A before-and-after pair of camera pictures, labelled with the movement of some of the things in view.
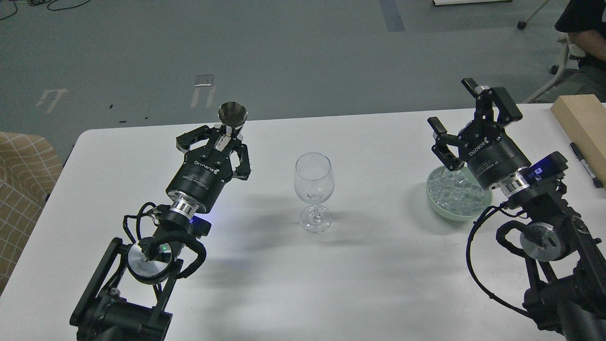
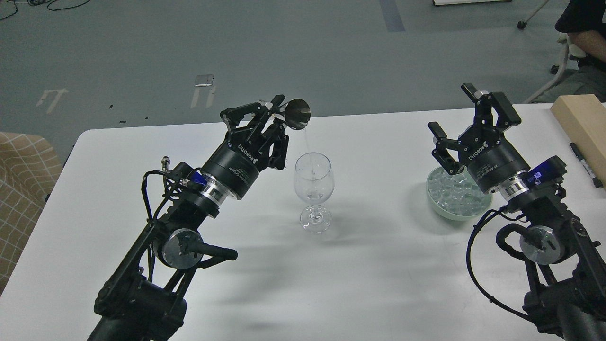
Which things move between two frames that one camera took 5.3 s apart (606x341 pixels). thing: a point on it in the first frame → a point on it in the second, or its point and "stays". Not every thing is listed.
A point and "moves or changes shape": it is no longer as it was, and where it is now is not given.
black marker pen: x=597 y=182 stays
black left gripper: x=204 y=171 → x=245 y=152
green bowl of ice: x=458 y=195 stays
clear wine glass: x=314 y=183 stays
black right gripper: x=493 y=157 stays
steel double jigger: x=230 y=114 moves or changes shape
